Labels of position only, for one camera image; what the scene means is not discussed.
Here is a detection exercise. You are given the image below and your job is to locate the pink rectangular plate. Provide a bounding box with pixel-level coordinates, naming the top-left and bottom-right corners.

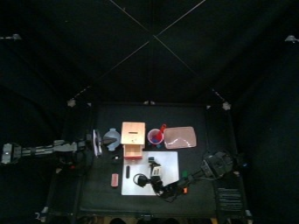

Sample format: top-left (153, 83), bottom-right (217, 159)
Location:
top-left (163, 126), bottom-right (198, 150)

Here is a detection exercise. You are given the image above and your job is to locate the white cutting board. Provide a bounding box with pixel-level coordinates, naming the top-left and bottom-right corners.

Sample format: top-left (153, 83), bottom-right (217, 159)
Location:
top-left (121, 150), bottom-right (182, 196)

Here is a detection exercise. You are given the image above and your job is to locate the white red toy sushi roll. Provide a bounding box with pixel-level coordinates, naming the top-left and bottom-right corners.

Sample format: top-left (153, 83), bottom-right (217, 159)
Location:
top-left (110, 173), bottom-right (119, 188)

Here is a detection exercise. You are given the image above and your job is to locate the wooden box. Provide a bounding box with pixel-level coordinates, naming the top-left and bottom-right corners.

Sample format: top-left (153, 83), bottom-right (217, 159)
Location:
top-left (121, 122), bottom-right (147, 147)

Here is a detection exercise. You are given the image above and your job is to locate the silver metal pot with handle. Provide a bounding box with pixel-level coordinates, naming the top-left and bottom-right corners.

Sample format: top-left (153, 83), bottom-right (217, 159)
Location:
top-left (103, 128), bottom-right (122, 152)

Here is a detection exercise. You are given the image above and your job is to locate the red plastic cup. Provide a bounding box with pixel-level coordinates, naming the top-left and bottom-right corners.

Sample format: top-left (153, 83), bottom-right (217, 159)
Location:
top-left (146, 128), bottom-right (166, 146)

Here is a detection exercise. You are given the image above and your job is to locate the red drawer with wooden knob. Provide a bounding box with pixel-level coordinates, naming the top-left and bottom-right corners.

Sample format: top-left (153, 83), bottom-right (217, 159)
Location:
top-left (123, 144), bottom-right (145, 160)

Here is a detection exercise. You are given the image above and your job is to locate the black cable loop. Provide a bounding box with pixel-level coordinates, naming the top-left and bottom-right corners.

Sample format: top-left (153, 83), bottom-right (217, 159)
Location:
top-left (134, 172), bottom-right (151, 188)

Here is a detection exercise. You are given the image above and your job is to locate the thin diagonal brace cord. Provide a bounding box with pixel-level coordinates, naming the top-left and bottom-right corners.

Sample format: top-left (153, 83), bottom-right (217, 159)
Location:
top-left (74, 0), bottom-right (207, 98)
top-left (107, 0), bottom-right (230, 104)

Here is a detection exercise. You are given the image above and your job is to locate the printed label sheet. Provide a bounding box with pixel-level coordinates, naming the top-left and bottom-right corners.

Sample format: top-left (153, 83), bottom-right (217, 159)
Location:
top-left (217, 187), bottom-right (244, 213)

